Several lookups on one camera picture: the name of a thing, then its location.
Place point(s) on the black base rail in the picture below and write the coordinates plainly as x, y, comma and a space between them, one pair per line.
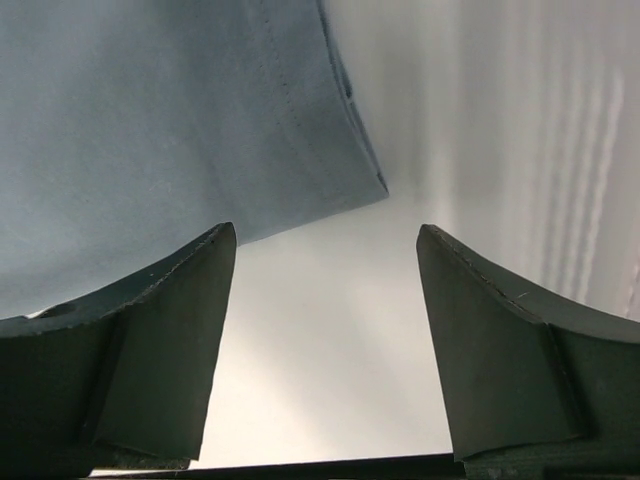
439, 466

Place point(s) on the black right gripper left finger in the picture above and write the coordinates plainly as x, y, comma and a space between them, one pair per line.
119, 378

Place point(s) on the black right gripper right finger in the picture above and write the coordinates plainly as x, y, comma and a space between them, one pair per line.
535, 385

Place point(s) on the light blue t shirt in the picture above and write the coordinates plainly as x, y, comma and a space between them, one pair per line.
129, 128

